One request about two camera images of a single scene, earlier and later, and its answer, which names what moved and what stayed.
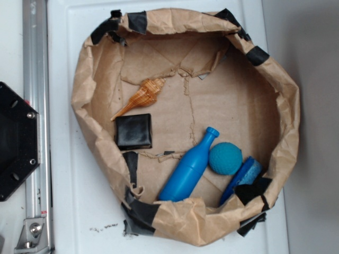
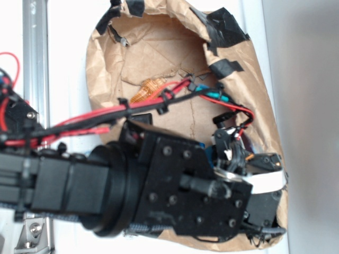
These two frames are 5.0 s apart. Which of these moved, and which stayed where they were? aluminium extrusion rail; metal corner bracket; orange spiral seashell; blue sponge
Moved: blue sponge
Stayed: orange spiral seashell; aluminium extrusion rail; metal corner bracket
